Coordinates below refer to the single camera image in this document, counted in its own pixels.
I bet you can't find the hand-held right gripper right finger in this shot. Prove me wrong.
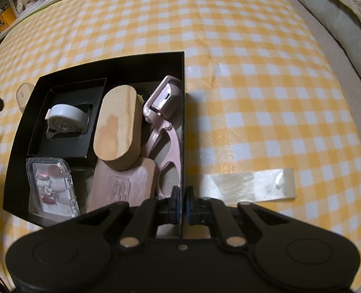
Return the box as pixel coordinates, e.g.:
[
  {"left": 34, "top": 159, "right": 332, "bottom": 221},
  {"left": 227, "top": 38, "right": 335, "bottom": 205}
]
[{"left": 183, "top": 186, "right": 291, "bottom": 248}]

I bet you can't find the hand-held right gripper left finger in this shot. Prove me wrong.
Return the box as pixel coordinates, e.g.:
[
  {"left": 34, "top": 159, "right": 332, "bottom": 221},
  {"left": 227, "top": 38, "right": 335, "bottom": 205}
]
[{"left": 77, "top": 186, "right": 181, "bottom": 249}]

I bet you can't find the pink embossed case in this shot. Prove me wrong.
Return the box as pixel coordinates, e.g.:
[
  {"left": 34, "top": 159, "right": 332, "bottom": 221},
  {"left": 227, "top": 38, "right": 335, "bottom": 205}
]
[{"left": 87, "top": 157, "right": 156, "bottom": 212}]

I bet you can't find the white round tape dispenser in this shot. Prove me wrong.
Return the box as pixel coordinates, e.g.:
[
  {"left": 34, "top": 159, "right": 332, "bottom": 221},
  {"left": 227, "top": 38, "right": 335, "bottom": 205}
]
[{"left": 44, "top": 104, "right": 94, "bottom": 139}]

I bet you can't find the small black cardboard box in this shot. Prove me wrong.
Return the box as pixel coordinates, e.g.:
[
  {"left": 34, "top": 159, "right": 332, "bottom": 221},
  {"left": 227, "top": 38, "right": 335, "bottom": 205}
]
[{"left": 27, "top": 78, "right": 108, "bottom": 159}]

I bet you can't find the oval wooden box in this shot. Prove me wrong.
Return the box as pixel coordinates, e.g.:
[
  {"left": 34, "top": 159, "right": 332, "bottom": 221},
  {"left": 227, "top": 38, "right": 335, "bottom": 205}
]
[{"left": 93, "top": 85, "right": 143, "bottom": 171}]

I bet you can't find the clear press-on nail case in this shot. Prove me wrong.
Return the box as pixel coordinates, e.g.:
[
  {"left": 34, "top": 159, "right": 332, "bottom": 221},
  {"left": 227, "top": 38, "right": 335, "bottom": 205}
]
[{"left": 26, "top": 156, "right": 80, "bottom": 219}]

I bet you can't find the pink eyelash curler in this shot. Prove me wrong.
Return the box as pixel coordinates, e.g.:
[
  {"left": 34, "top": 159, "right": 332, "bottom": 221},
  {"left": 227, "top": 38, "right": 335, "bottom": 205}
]
[{"left": 142, "top": 75, "right": 184, "bottom": 199}]

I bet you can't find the black round jar gold print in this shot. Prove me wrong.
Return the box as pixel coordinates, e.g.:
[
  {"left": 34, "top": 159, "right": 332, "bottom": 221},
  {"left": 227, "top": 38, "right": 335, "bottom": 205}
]
[{"left": 136, "top": 87, "right": 152, "bottom": 107}]

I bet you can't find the large black cardboard box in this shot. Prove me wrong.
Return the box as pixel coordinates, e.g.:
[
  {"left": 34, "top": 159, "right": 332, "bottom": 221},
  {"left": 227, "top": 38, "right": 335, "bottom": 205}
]
[{"left": 3, "top": 51, "right": 187, "bottom": 239}]

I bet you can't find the small beige wooden block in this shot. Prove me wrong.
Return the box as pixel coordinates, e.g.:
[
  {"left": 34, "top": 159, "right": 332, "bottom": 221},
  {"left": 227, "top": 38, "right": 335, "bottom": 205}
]
[{"left": 16, "top": 82, "right": 36, "bottom": 113}]

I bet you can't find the clear tape strip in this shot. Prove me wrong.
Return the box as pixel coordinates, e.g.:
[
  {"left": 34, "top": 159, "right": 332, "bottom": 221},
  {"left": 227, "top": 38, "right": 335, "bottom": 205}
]
[{"left": 202, "top": 167, "right": 297, "bottom": 206}]

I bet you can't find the yellow box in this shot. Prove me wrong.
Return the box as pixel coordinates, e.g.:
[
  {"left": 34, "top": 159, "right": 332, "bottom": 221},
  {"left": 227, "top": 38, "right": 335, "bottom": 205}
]
[{"left": 0, "top": 6, "right": 16, "bottom": 32}]

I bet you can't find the yellow checked tablecloth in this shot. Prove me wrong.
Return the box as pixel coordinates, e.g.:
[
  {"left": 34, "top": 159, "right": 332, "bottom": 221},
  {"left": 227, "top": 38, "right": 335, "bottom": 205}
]
[{"left": 0, "top": 0, "right": 361, "bottom": 293}]

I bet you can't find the grey sofa cushion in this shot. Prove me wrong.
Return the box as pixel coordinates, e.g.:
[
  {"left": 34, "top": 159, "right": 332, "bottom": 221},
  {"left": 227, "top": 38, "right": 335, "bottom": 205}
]
[{"left": 286, "top": 0, "right": 361, "bottom": 98}]

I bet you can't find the beige fluffy blanket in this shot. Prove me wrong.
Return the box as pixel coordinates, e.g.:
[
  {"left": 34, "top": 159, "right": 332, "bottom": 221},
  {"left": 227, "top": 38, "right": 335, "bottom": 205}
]
[{"left": 302, "top": 0, "right": 361, "bottom": 46}]

